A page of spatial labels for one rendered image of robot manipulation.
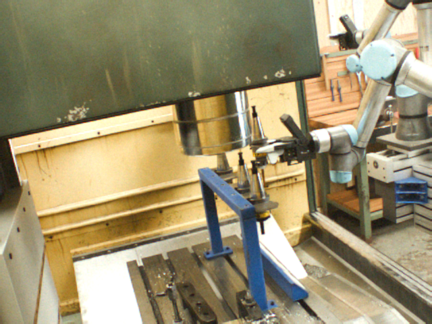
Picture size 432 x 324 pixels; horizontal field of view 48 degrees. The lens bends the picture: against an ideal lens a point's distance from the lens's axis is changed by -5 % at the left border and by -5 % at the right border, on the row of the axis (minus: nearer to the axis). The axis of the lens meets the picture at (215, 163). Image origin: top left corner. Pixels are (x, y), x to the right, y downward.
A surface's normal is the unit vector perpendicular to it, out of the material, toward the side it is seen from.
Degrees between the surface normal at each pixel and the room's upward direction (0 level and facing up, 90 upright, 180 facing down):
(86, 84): 90
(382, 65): 86
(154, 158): 90
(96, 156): 90
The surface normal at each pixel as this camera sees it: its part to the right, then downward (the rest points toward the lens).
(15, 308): 0.27, 0.22
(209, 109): 0.05, 0.25
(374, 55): -0.64, 0.23
